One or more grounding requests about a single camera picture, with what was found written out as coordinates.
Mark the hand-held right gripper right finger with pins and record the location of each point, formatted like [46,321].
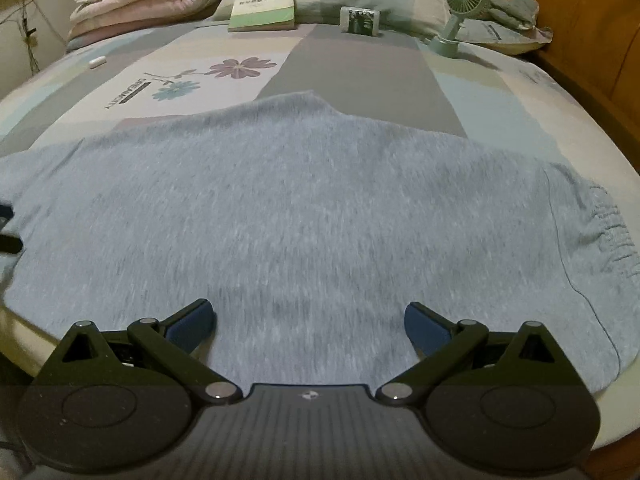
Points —
[425,325]

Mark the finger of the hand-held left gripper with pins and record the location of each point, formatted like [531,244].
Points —
[5,211]
[11,243]

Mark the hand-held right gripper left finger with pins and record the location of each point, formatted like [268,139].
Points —
[192,322]

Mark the small white object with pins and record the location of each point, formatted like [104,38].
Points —
[97,61]

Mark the folded pink quilt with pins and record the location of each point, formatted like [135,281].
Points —
[150,0]

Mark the small green and white box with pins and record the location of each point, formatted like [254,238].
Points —
[360,21]

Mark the grey cloth bundle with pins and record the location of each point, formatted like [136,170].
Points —
[515,12]

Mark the wooden headboard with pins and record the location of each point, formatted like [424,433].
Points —
[590,35]

